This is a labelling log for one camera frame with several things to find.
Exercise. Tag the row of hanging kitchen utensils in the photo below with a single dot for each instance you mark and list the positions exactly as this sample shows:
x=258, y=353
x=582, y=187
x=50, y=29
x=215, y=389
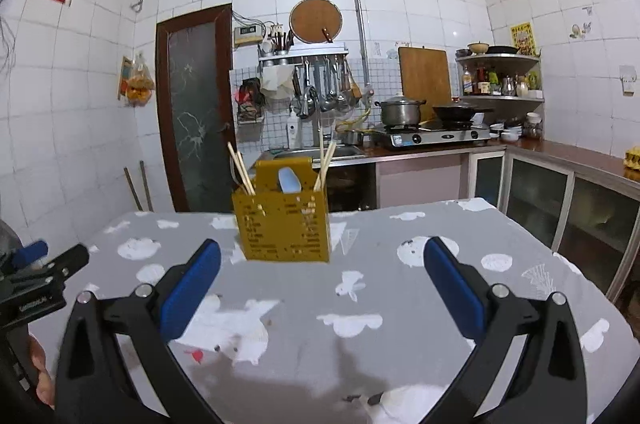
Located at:
x=325, y=89

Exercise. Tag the grey printed tablecloth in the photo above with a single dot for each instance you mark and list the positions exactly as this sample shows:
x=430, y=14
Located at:
x=300, y=289

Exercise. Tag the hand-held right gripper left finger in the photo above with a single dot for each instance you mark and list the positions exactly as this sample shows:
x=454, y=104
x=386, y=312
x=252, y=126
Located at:
x=192, y=289

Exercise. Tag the white wall meter box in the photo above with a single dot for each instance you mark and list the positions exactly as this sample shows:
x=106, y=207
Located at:
x=248, y=35

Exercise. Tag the wooden cutting board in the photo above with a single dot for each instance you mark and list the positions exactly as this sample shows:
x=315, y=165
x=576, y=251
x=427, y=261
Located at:
x=425, y=74

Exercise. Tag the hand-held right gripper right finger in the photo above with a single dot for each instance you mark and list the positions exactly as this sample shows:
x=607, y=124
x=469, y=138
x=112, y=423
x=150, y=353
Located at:
x=452, y=289

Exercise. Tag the metal corner shelf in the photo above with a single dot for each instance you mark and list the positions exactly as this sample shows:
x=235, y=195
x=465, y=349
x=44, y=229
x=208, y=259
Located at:
x=505, y=60

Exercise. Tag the brown frosted glass door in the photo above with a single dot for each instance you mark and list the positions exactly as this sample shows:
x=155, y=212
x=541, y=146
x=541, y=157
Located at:
x=195, y=104

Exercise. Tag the metal wall rack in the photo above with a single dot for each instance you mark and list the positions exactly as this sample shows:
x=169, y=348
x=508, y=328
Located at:
x=310, y=51

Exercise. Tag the white hanging cloth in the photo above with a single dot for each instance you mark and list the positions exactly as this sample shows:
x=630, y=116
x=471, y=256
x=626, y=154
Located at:
x=275, y=81

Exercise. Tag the bowls on shelf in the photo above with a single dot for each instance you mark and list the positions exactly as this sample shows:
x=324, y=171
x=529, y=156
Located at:
x=480, y=49

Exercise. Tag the wooden stick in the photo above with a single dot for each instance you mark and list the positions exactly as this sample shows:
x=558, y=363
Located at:
x=146, y=184
x=132, y=189

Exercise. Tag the light blue spoon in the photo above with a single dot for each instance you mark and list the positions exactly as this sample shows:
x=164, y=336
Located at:
x=289, y=181

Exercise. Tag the orange plastic bag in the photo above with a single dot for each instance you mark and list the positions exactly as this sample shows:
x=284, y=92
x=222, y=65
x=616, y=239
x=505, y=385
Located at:
x=137, y=86

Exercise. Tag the yellow wall poster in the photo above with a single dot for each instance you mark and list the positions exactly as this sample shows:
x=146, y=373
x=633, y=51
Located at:
x=522, y=39

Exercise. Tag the stack of white bowls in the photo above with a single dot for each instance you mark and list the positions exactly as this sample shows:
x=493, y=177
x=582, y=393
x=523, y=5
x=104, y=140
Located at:
x=510, y=131

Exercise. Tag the wooden chopstick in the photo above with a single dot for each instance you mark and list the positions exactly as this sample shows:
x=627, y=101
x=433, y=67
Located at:
x=240, y=169
x=331, y=156
x=243, y=179
x=327, y=166
x=321, y=159

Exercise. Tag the kitchen counter cabinet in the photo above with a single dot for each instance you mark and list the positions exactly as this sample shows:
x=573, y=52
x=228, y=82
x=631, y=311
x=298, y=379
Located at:
x=540, y=194

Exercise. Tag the decorative wall hooks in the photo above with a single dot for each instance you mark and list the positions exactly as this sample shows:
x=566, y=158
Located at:
x=580, y=29

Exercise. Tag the round wooden board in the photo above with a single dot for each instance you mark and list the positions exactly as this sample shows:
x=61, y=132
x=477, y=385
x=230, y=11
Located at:
x=312, y=21

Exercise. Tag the small steel pot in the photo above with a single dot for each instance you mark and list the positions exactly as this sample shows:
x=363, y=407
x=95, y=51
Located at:
x=353, y=138

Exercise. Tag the yellow perforated utensil holder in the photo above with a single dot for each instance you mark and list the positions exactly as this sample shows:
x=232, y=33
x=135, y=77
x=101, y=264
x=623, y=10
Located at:
x=280, y=229

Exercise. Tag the row of condiment bottles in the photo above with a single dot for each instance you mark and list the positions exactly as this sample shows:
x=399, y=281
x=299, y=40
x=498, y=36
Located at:
x=500, y=84

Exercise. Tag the red and black bag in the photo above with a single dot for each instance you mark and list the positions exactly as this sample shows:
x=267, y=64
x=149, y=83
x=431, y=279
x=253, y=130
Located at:
x=248, y=96

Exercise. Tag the person's left hand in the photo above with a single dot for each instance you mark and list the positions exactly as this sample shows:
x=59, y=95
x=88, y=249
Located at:
x=41, y=374

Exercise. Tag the steel sink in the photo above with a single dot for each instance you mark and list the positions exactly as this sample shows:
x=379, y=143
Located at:
x=345, y=151

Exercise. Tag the black wok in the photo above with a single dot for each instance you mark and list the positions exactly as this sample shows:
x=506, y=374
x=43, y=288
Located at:
x=457, y=111

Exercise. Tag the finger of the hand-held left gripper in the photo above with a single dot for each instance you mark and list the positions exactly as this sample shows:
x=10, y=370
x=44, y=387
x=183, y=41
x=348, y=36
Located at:
x=70, y=261
x=30, y=254

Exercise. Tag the white detergent bottle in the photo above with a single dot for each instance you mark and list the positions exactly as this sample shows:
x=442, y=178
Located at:
x=292, y=134

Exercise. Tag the yellow egg tray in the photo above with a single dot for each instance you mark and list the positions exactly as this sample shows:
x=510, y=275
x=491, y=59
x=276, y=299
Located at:
x=634, y=158

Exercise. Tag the knives in holder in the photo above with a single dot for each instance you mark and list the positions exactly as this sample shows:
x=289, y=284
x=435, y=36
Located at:
x=280, y=41

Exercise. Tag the steel gas stove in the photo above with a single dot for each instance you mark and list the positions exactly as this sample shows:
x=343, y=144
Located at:
x=435, y=135

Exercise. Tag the small wall calendar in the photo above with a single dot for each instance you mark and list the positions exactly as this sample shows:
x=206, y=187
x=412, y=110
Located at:
x=125, y=76

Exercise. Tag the steel cooking pot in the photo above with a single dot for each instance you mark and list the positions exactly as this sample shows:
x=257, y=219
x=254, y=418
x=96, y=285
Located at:
x=400, y=114

